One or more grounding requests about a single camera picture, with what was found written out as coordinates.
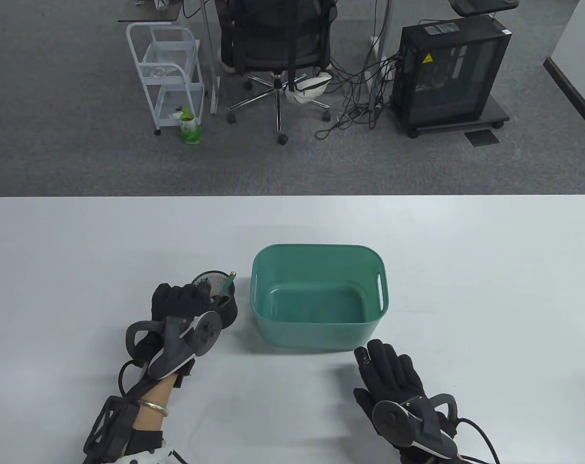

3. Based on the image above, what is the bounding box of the person's left hand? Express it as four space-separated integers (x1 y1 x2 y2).
151 283 214 322

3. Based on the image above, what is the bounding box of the person's right hand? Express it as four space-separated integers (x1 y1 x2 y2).
353 339 426 419

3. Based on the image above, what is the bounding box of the green fountain pen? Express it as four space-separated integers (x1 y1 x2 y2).
211 271 235 307

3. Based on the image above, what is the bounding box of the green plastic basket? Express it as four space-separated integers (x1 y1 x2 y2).
250 244 390 352

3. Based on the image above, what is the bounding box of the person's left forearm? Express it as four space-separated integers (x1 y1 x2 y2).
123 372 177 464

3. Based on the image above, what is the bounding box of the grey right hand tracker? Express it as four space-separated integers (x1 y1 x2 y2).
371 394 460 460

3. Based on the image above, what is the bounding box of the grey hand tracker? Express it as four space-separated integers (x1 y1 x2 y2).
126 309 224 380
371 394 460 460

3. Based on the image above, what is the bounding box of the grey left hand tracker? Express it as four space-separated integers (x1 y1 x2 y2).
126 309 224 380

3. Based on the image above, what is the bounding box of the black mesh pen holder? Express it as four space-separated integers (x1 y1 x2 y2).
191 271 238 329

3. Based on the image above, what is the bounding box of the green plastic bottle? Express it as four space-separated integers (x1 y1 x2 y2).
179 107 201 145

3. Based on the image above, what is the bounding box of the white helmet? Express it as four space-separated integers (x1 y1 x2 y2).
284 72 333 105

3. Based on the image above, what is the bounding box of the white desk leg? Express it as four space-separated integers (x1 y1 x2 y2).
202 0 220 115
370 0 395 97

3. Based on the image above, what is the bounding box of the white rolling cart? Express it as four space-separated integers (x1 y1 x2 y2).
126 23 206 136

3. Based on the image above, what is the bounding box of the black floor plate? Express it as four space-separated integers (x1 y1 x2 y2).
464 130 500 147

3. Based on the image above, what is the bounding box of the black office chair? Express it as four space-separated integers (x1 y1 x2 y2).
214 0 339 145

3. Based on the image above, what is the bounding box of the black wheeled platform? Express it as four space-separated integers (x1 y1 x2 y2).
389 94 511 139

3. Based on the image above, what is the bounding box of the dark desk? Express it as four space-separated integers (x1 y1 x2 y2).
117 0 184 23

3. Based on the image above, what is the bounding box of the black computer tower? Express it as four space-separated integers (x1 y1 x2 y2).
392 14 513 131

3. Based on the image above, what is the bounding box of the black stand base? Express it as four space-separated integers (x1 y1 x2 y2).
450 0 519 17

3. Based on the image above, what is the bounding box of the black left glove cable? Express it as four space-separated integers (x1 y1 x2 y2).
117 360 148 398

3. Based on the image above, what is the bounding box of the silver bracelet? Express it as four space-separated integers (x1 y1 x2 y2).
137 400 170 417

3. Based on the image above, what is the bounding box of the black left wrist mount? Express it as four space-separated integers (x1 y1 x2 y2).
83 395 141 461

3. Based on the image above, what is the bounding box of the tangle of black cables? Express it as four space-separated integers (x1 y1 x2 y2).
314 48 404 141

